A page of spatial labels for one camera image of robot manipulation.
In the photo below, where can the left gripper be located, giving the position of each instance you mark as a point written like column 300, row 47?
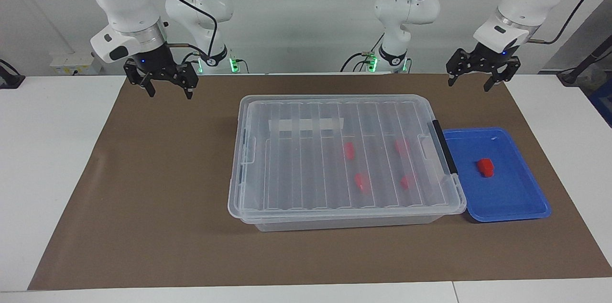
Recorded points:
column 492, row 57

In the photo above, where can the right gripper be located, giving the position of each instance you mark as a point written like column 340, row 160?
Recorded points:
column 157, row 60

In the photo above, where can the red block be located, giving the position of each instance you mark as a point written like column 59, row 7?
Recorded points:
column 361, row 182
column 349, row 150
column 486, row 167
column 408, row 181
column 402, row 146

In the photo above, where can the clear plastic storage box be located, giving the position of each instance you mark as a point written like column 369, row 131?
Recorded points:
column 334, row 159

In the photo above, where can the white power socket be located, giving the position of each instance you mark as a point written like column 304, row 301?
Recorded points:
column 75, row 64

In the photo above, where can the black stand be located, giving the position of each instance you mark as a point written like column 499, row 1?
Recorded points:
column 9, row 77
column 585, row 61

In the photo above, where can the blue plastic tray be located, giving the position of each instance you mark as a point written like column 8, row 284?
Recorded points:
column 507, row 188

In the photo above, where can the blue crate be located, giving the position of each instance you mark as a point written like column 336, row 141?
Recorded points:
column 602, row 100

